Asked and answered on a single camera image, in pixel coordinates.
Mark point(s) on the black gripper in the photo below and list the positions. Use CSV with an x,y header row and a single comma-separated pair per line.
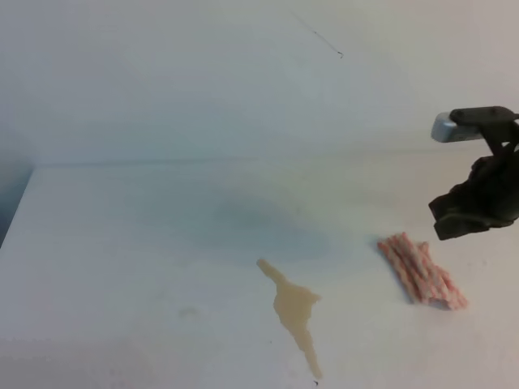
x,y
493,189

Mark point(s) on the pink white striped rag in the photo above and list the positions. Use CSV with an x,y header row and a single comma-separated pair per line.
x,y
423,280

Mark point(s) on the beige coffee stain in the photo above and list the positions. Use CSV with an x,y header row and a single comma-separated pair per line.
x,y
293,304

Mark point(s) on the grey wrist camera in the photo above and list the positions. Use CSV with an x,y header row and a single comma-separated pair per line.
x,y
495,123

